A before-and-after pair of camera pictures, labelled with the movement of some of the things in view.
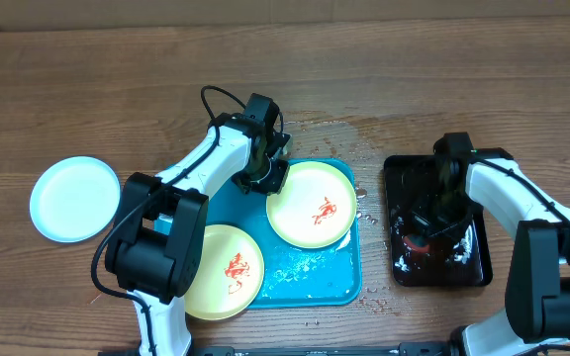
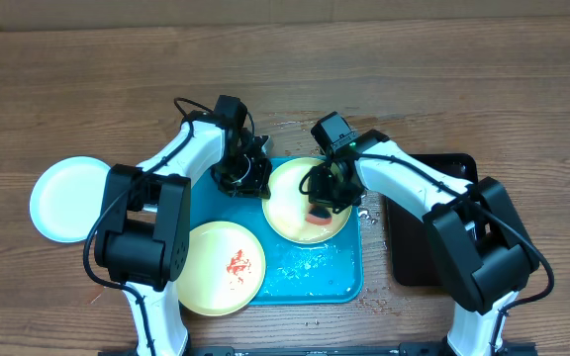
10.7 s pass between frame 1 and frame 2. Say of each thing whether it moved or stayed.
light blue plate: stayed
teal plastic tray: stayed
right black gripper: moved
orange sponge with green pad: moved
